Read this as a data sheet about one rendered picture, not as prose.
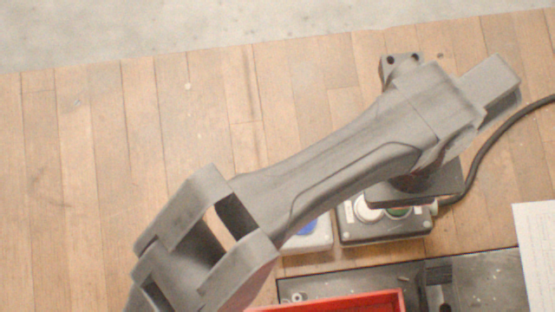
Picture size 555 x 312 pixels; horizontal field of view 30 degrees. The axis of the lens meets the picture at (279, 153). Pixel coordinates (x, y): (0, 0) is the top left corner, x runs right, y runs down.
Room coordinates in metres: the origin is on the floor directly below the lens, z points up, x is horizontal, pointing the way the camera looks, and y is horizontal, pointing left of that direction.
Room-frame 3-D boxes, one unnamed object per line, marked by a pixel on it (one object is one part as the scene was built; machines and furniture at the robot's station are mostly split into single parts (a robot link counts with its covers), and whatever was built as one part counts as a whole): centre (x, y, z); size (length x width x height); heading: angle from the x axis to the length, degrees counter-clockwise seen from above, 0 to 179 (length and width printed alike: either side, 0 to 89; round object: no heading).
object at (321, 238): (0.33, -0.02, 0.90); 0.07 x 0.07 x 0.06; 9
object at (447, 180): (0.35, -0.13, 1.09); 0.10 x 0.07 x 0.07; 97
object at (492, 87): (0.37, -0.16, 1.18); 0.12 x 0.09 x 0.12; 126
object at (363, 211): (0.34, -0.10, 0.93); 0.03 x 0.03 x 0.02
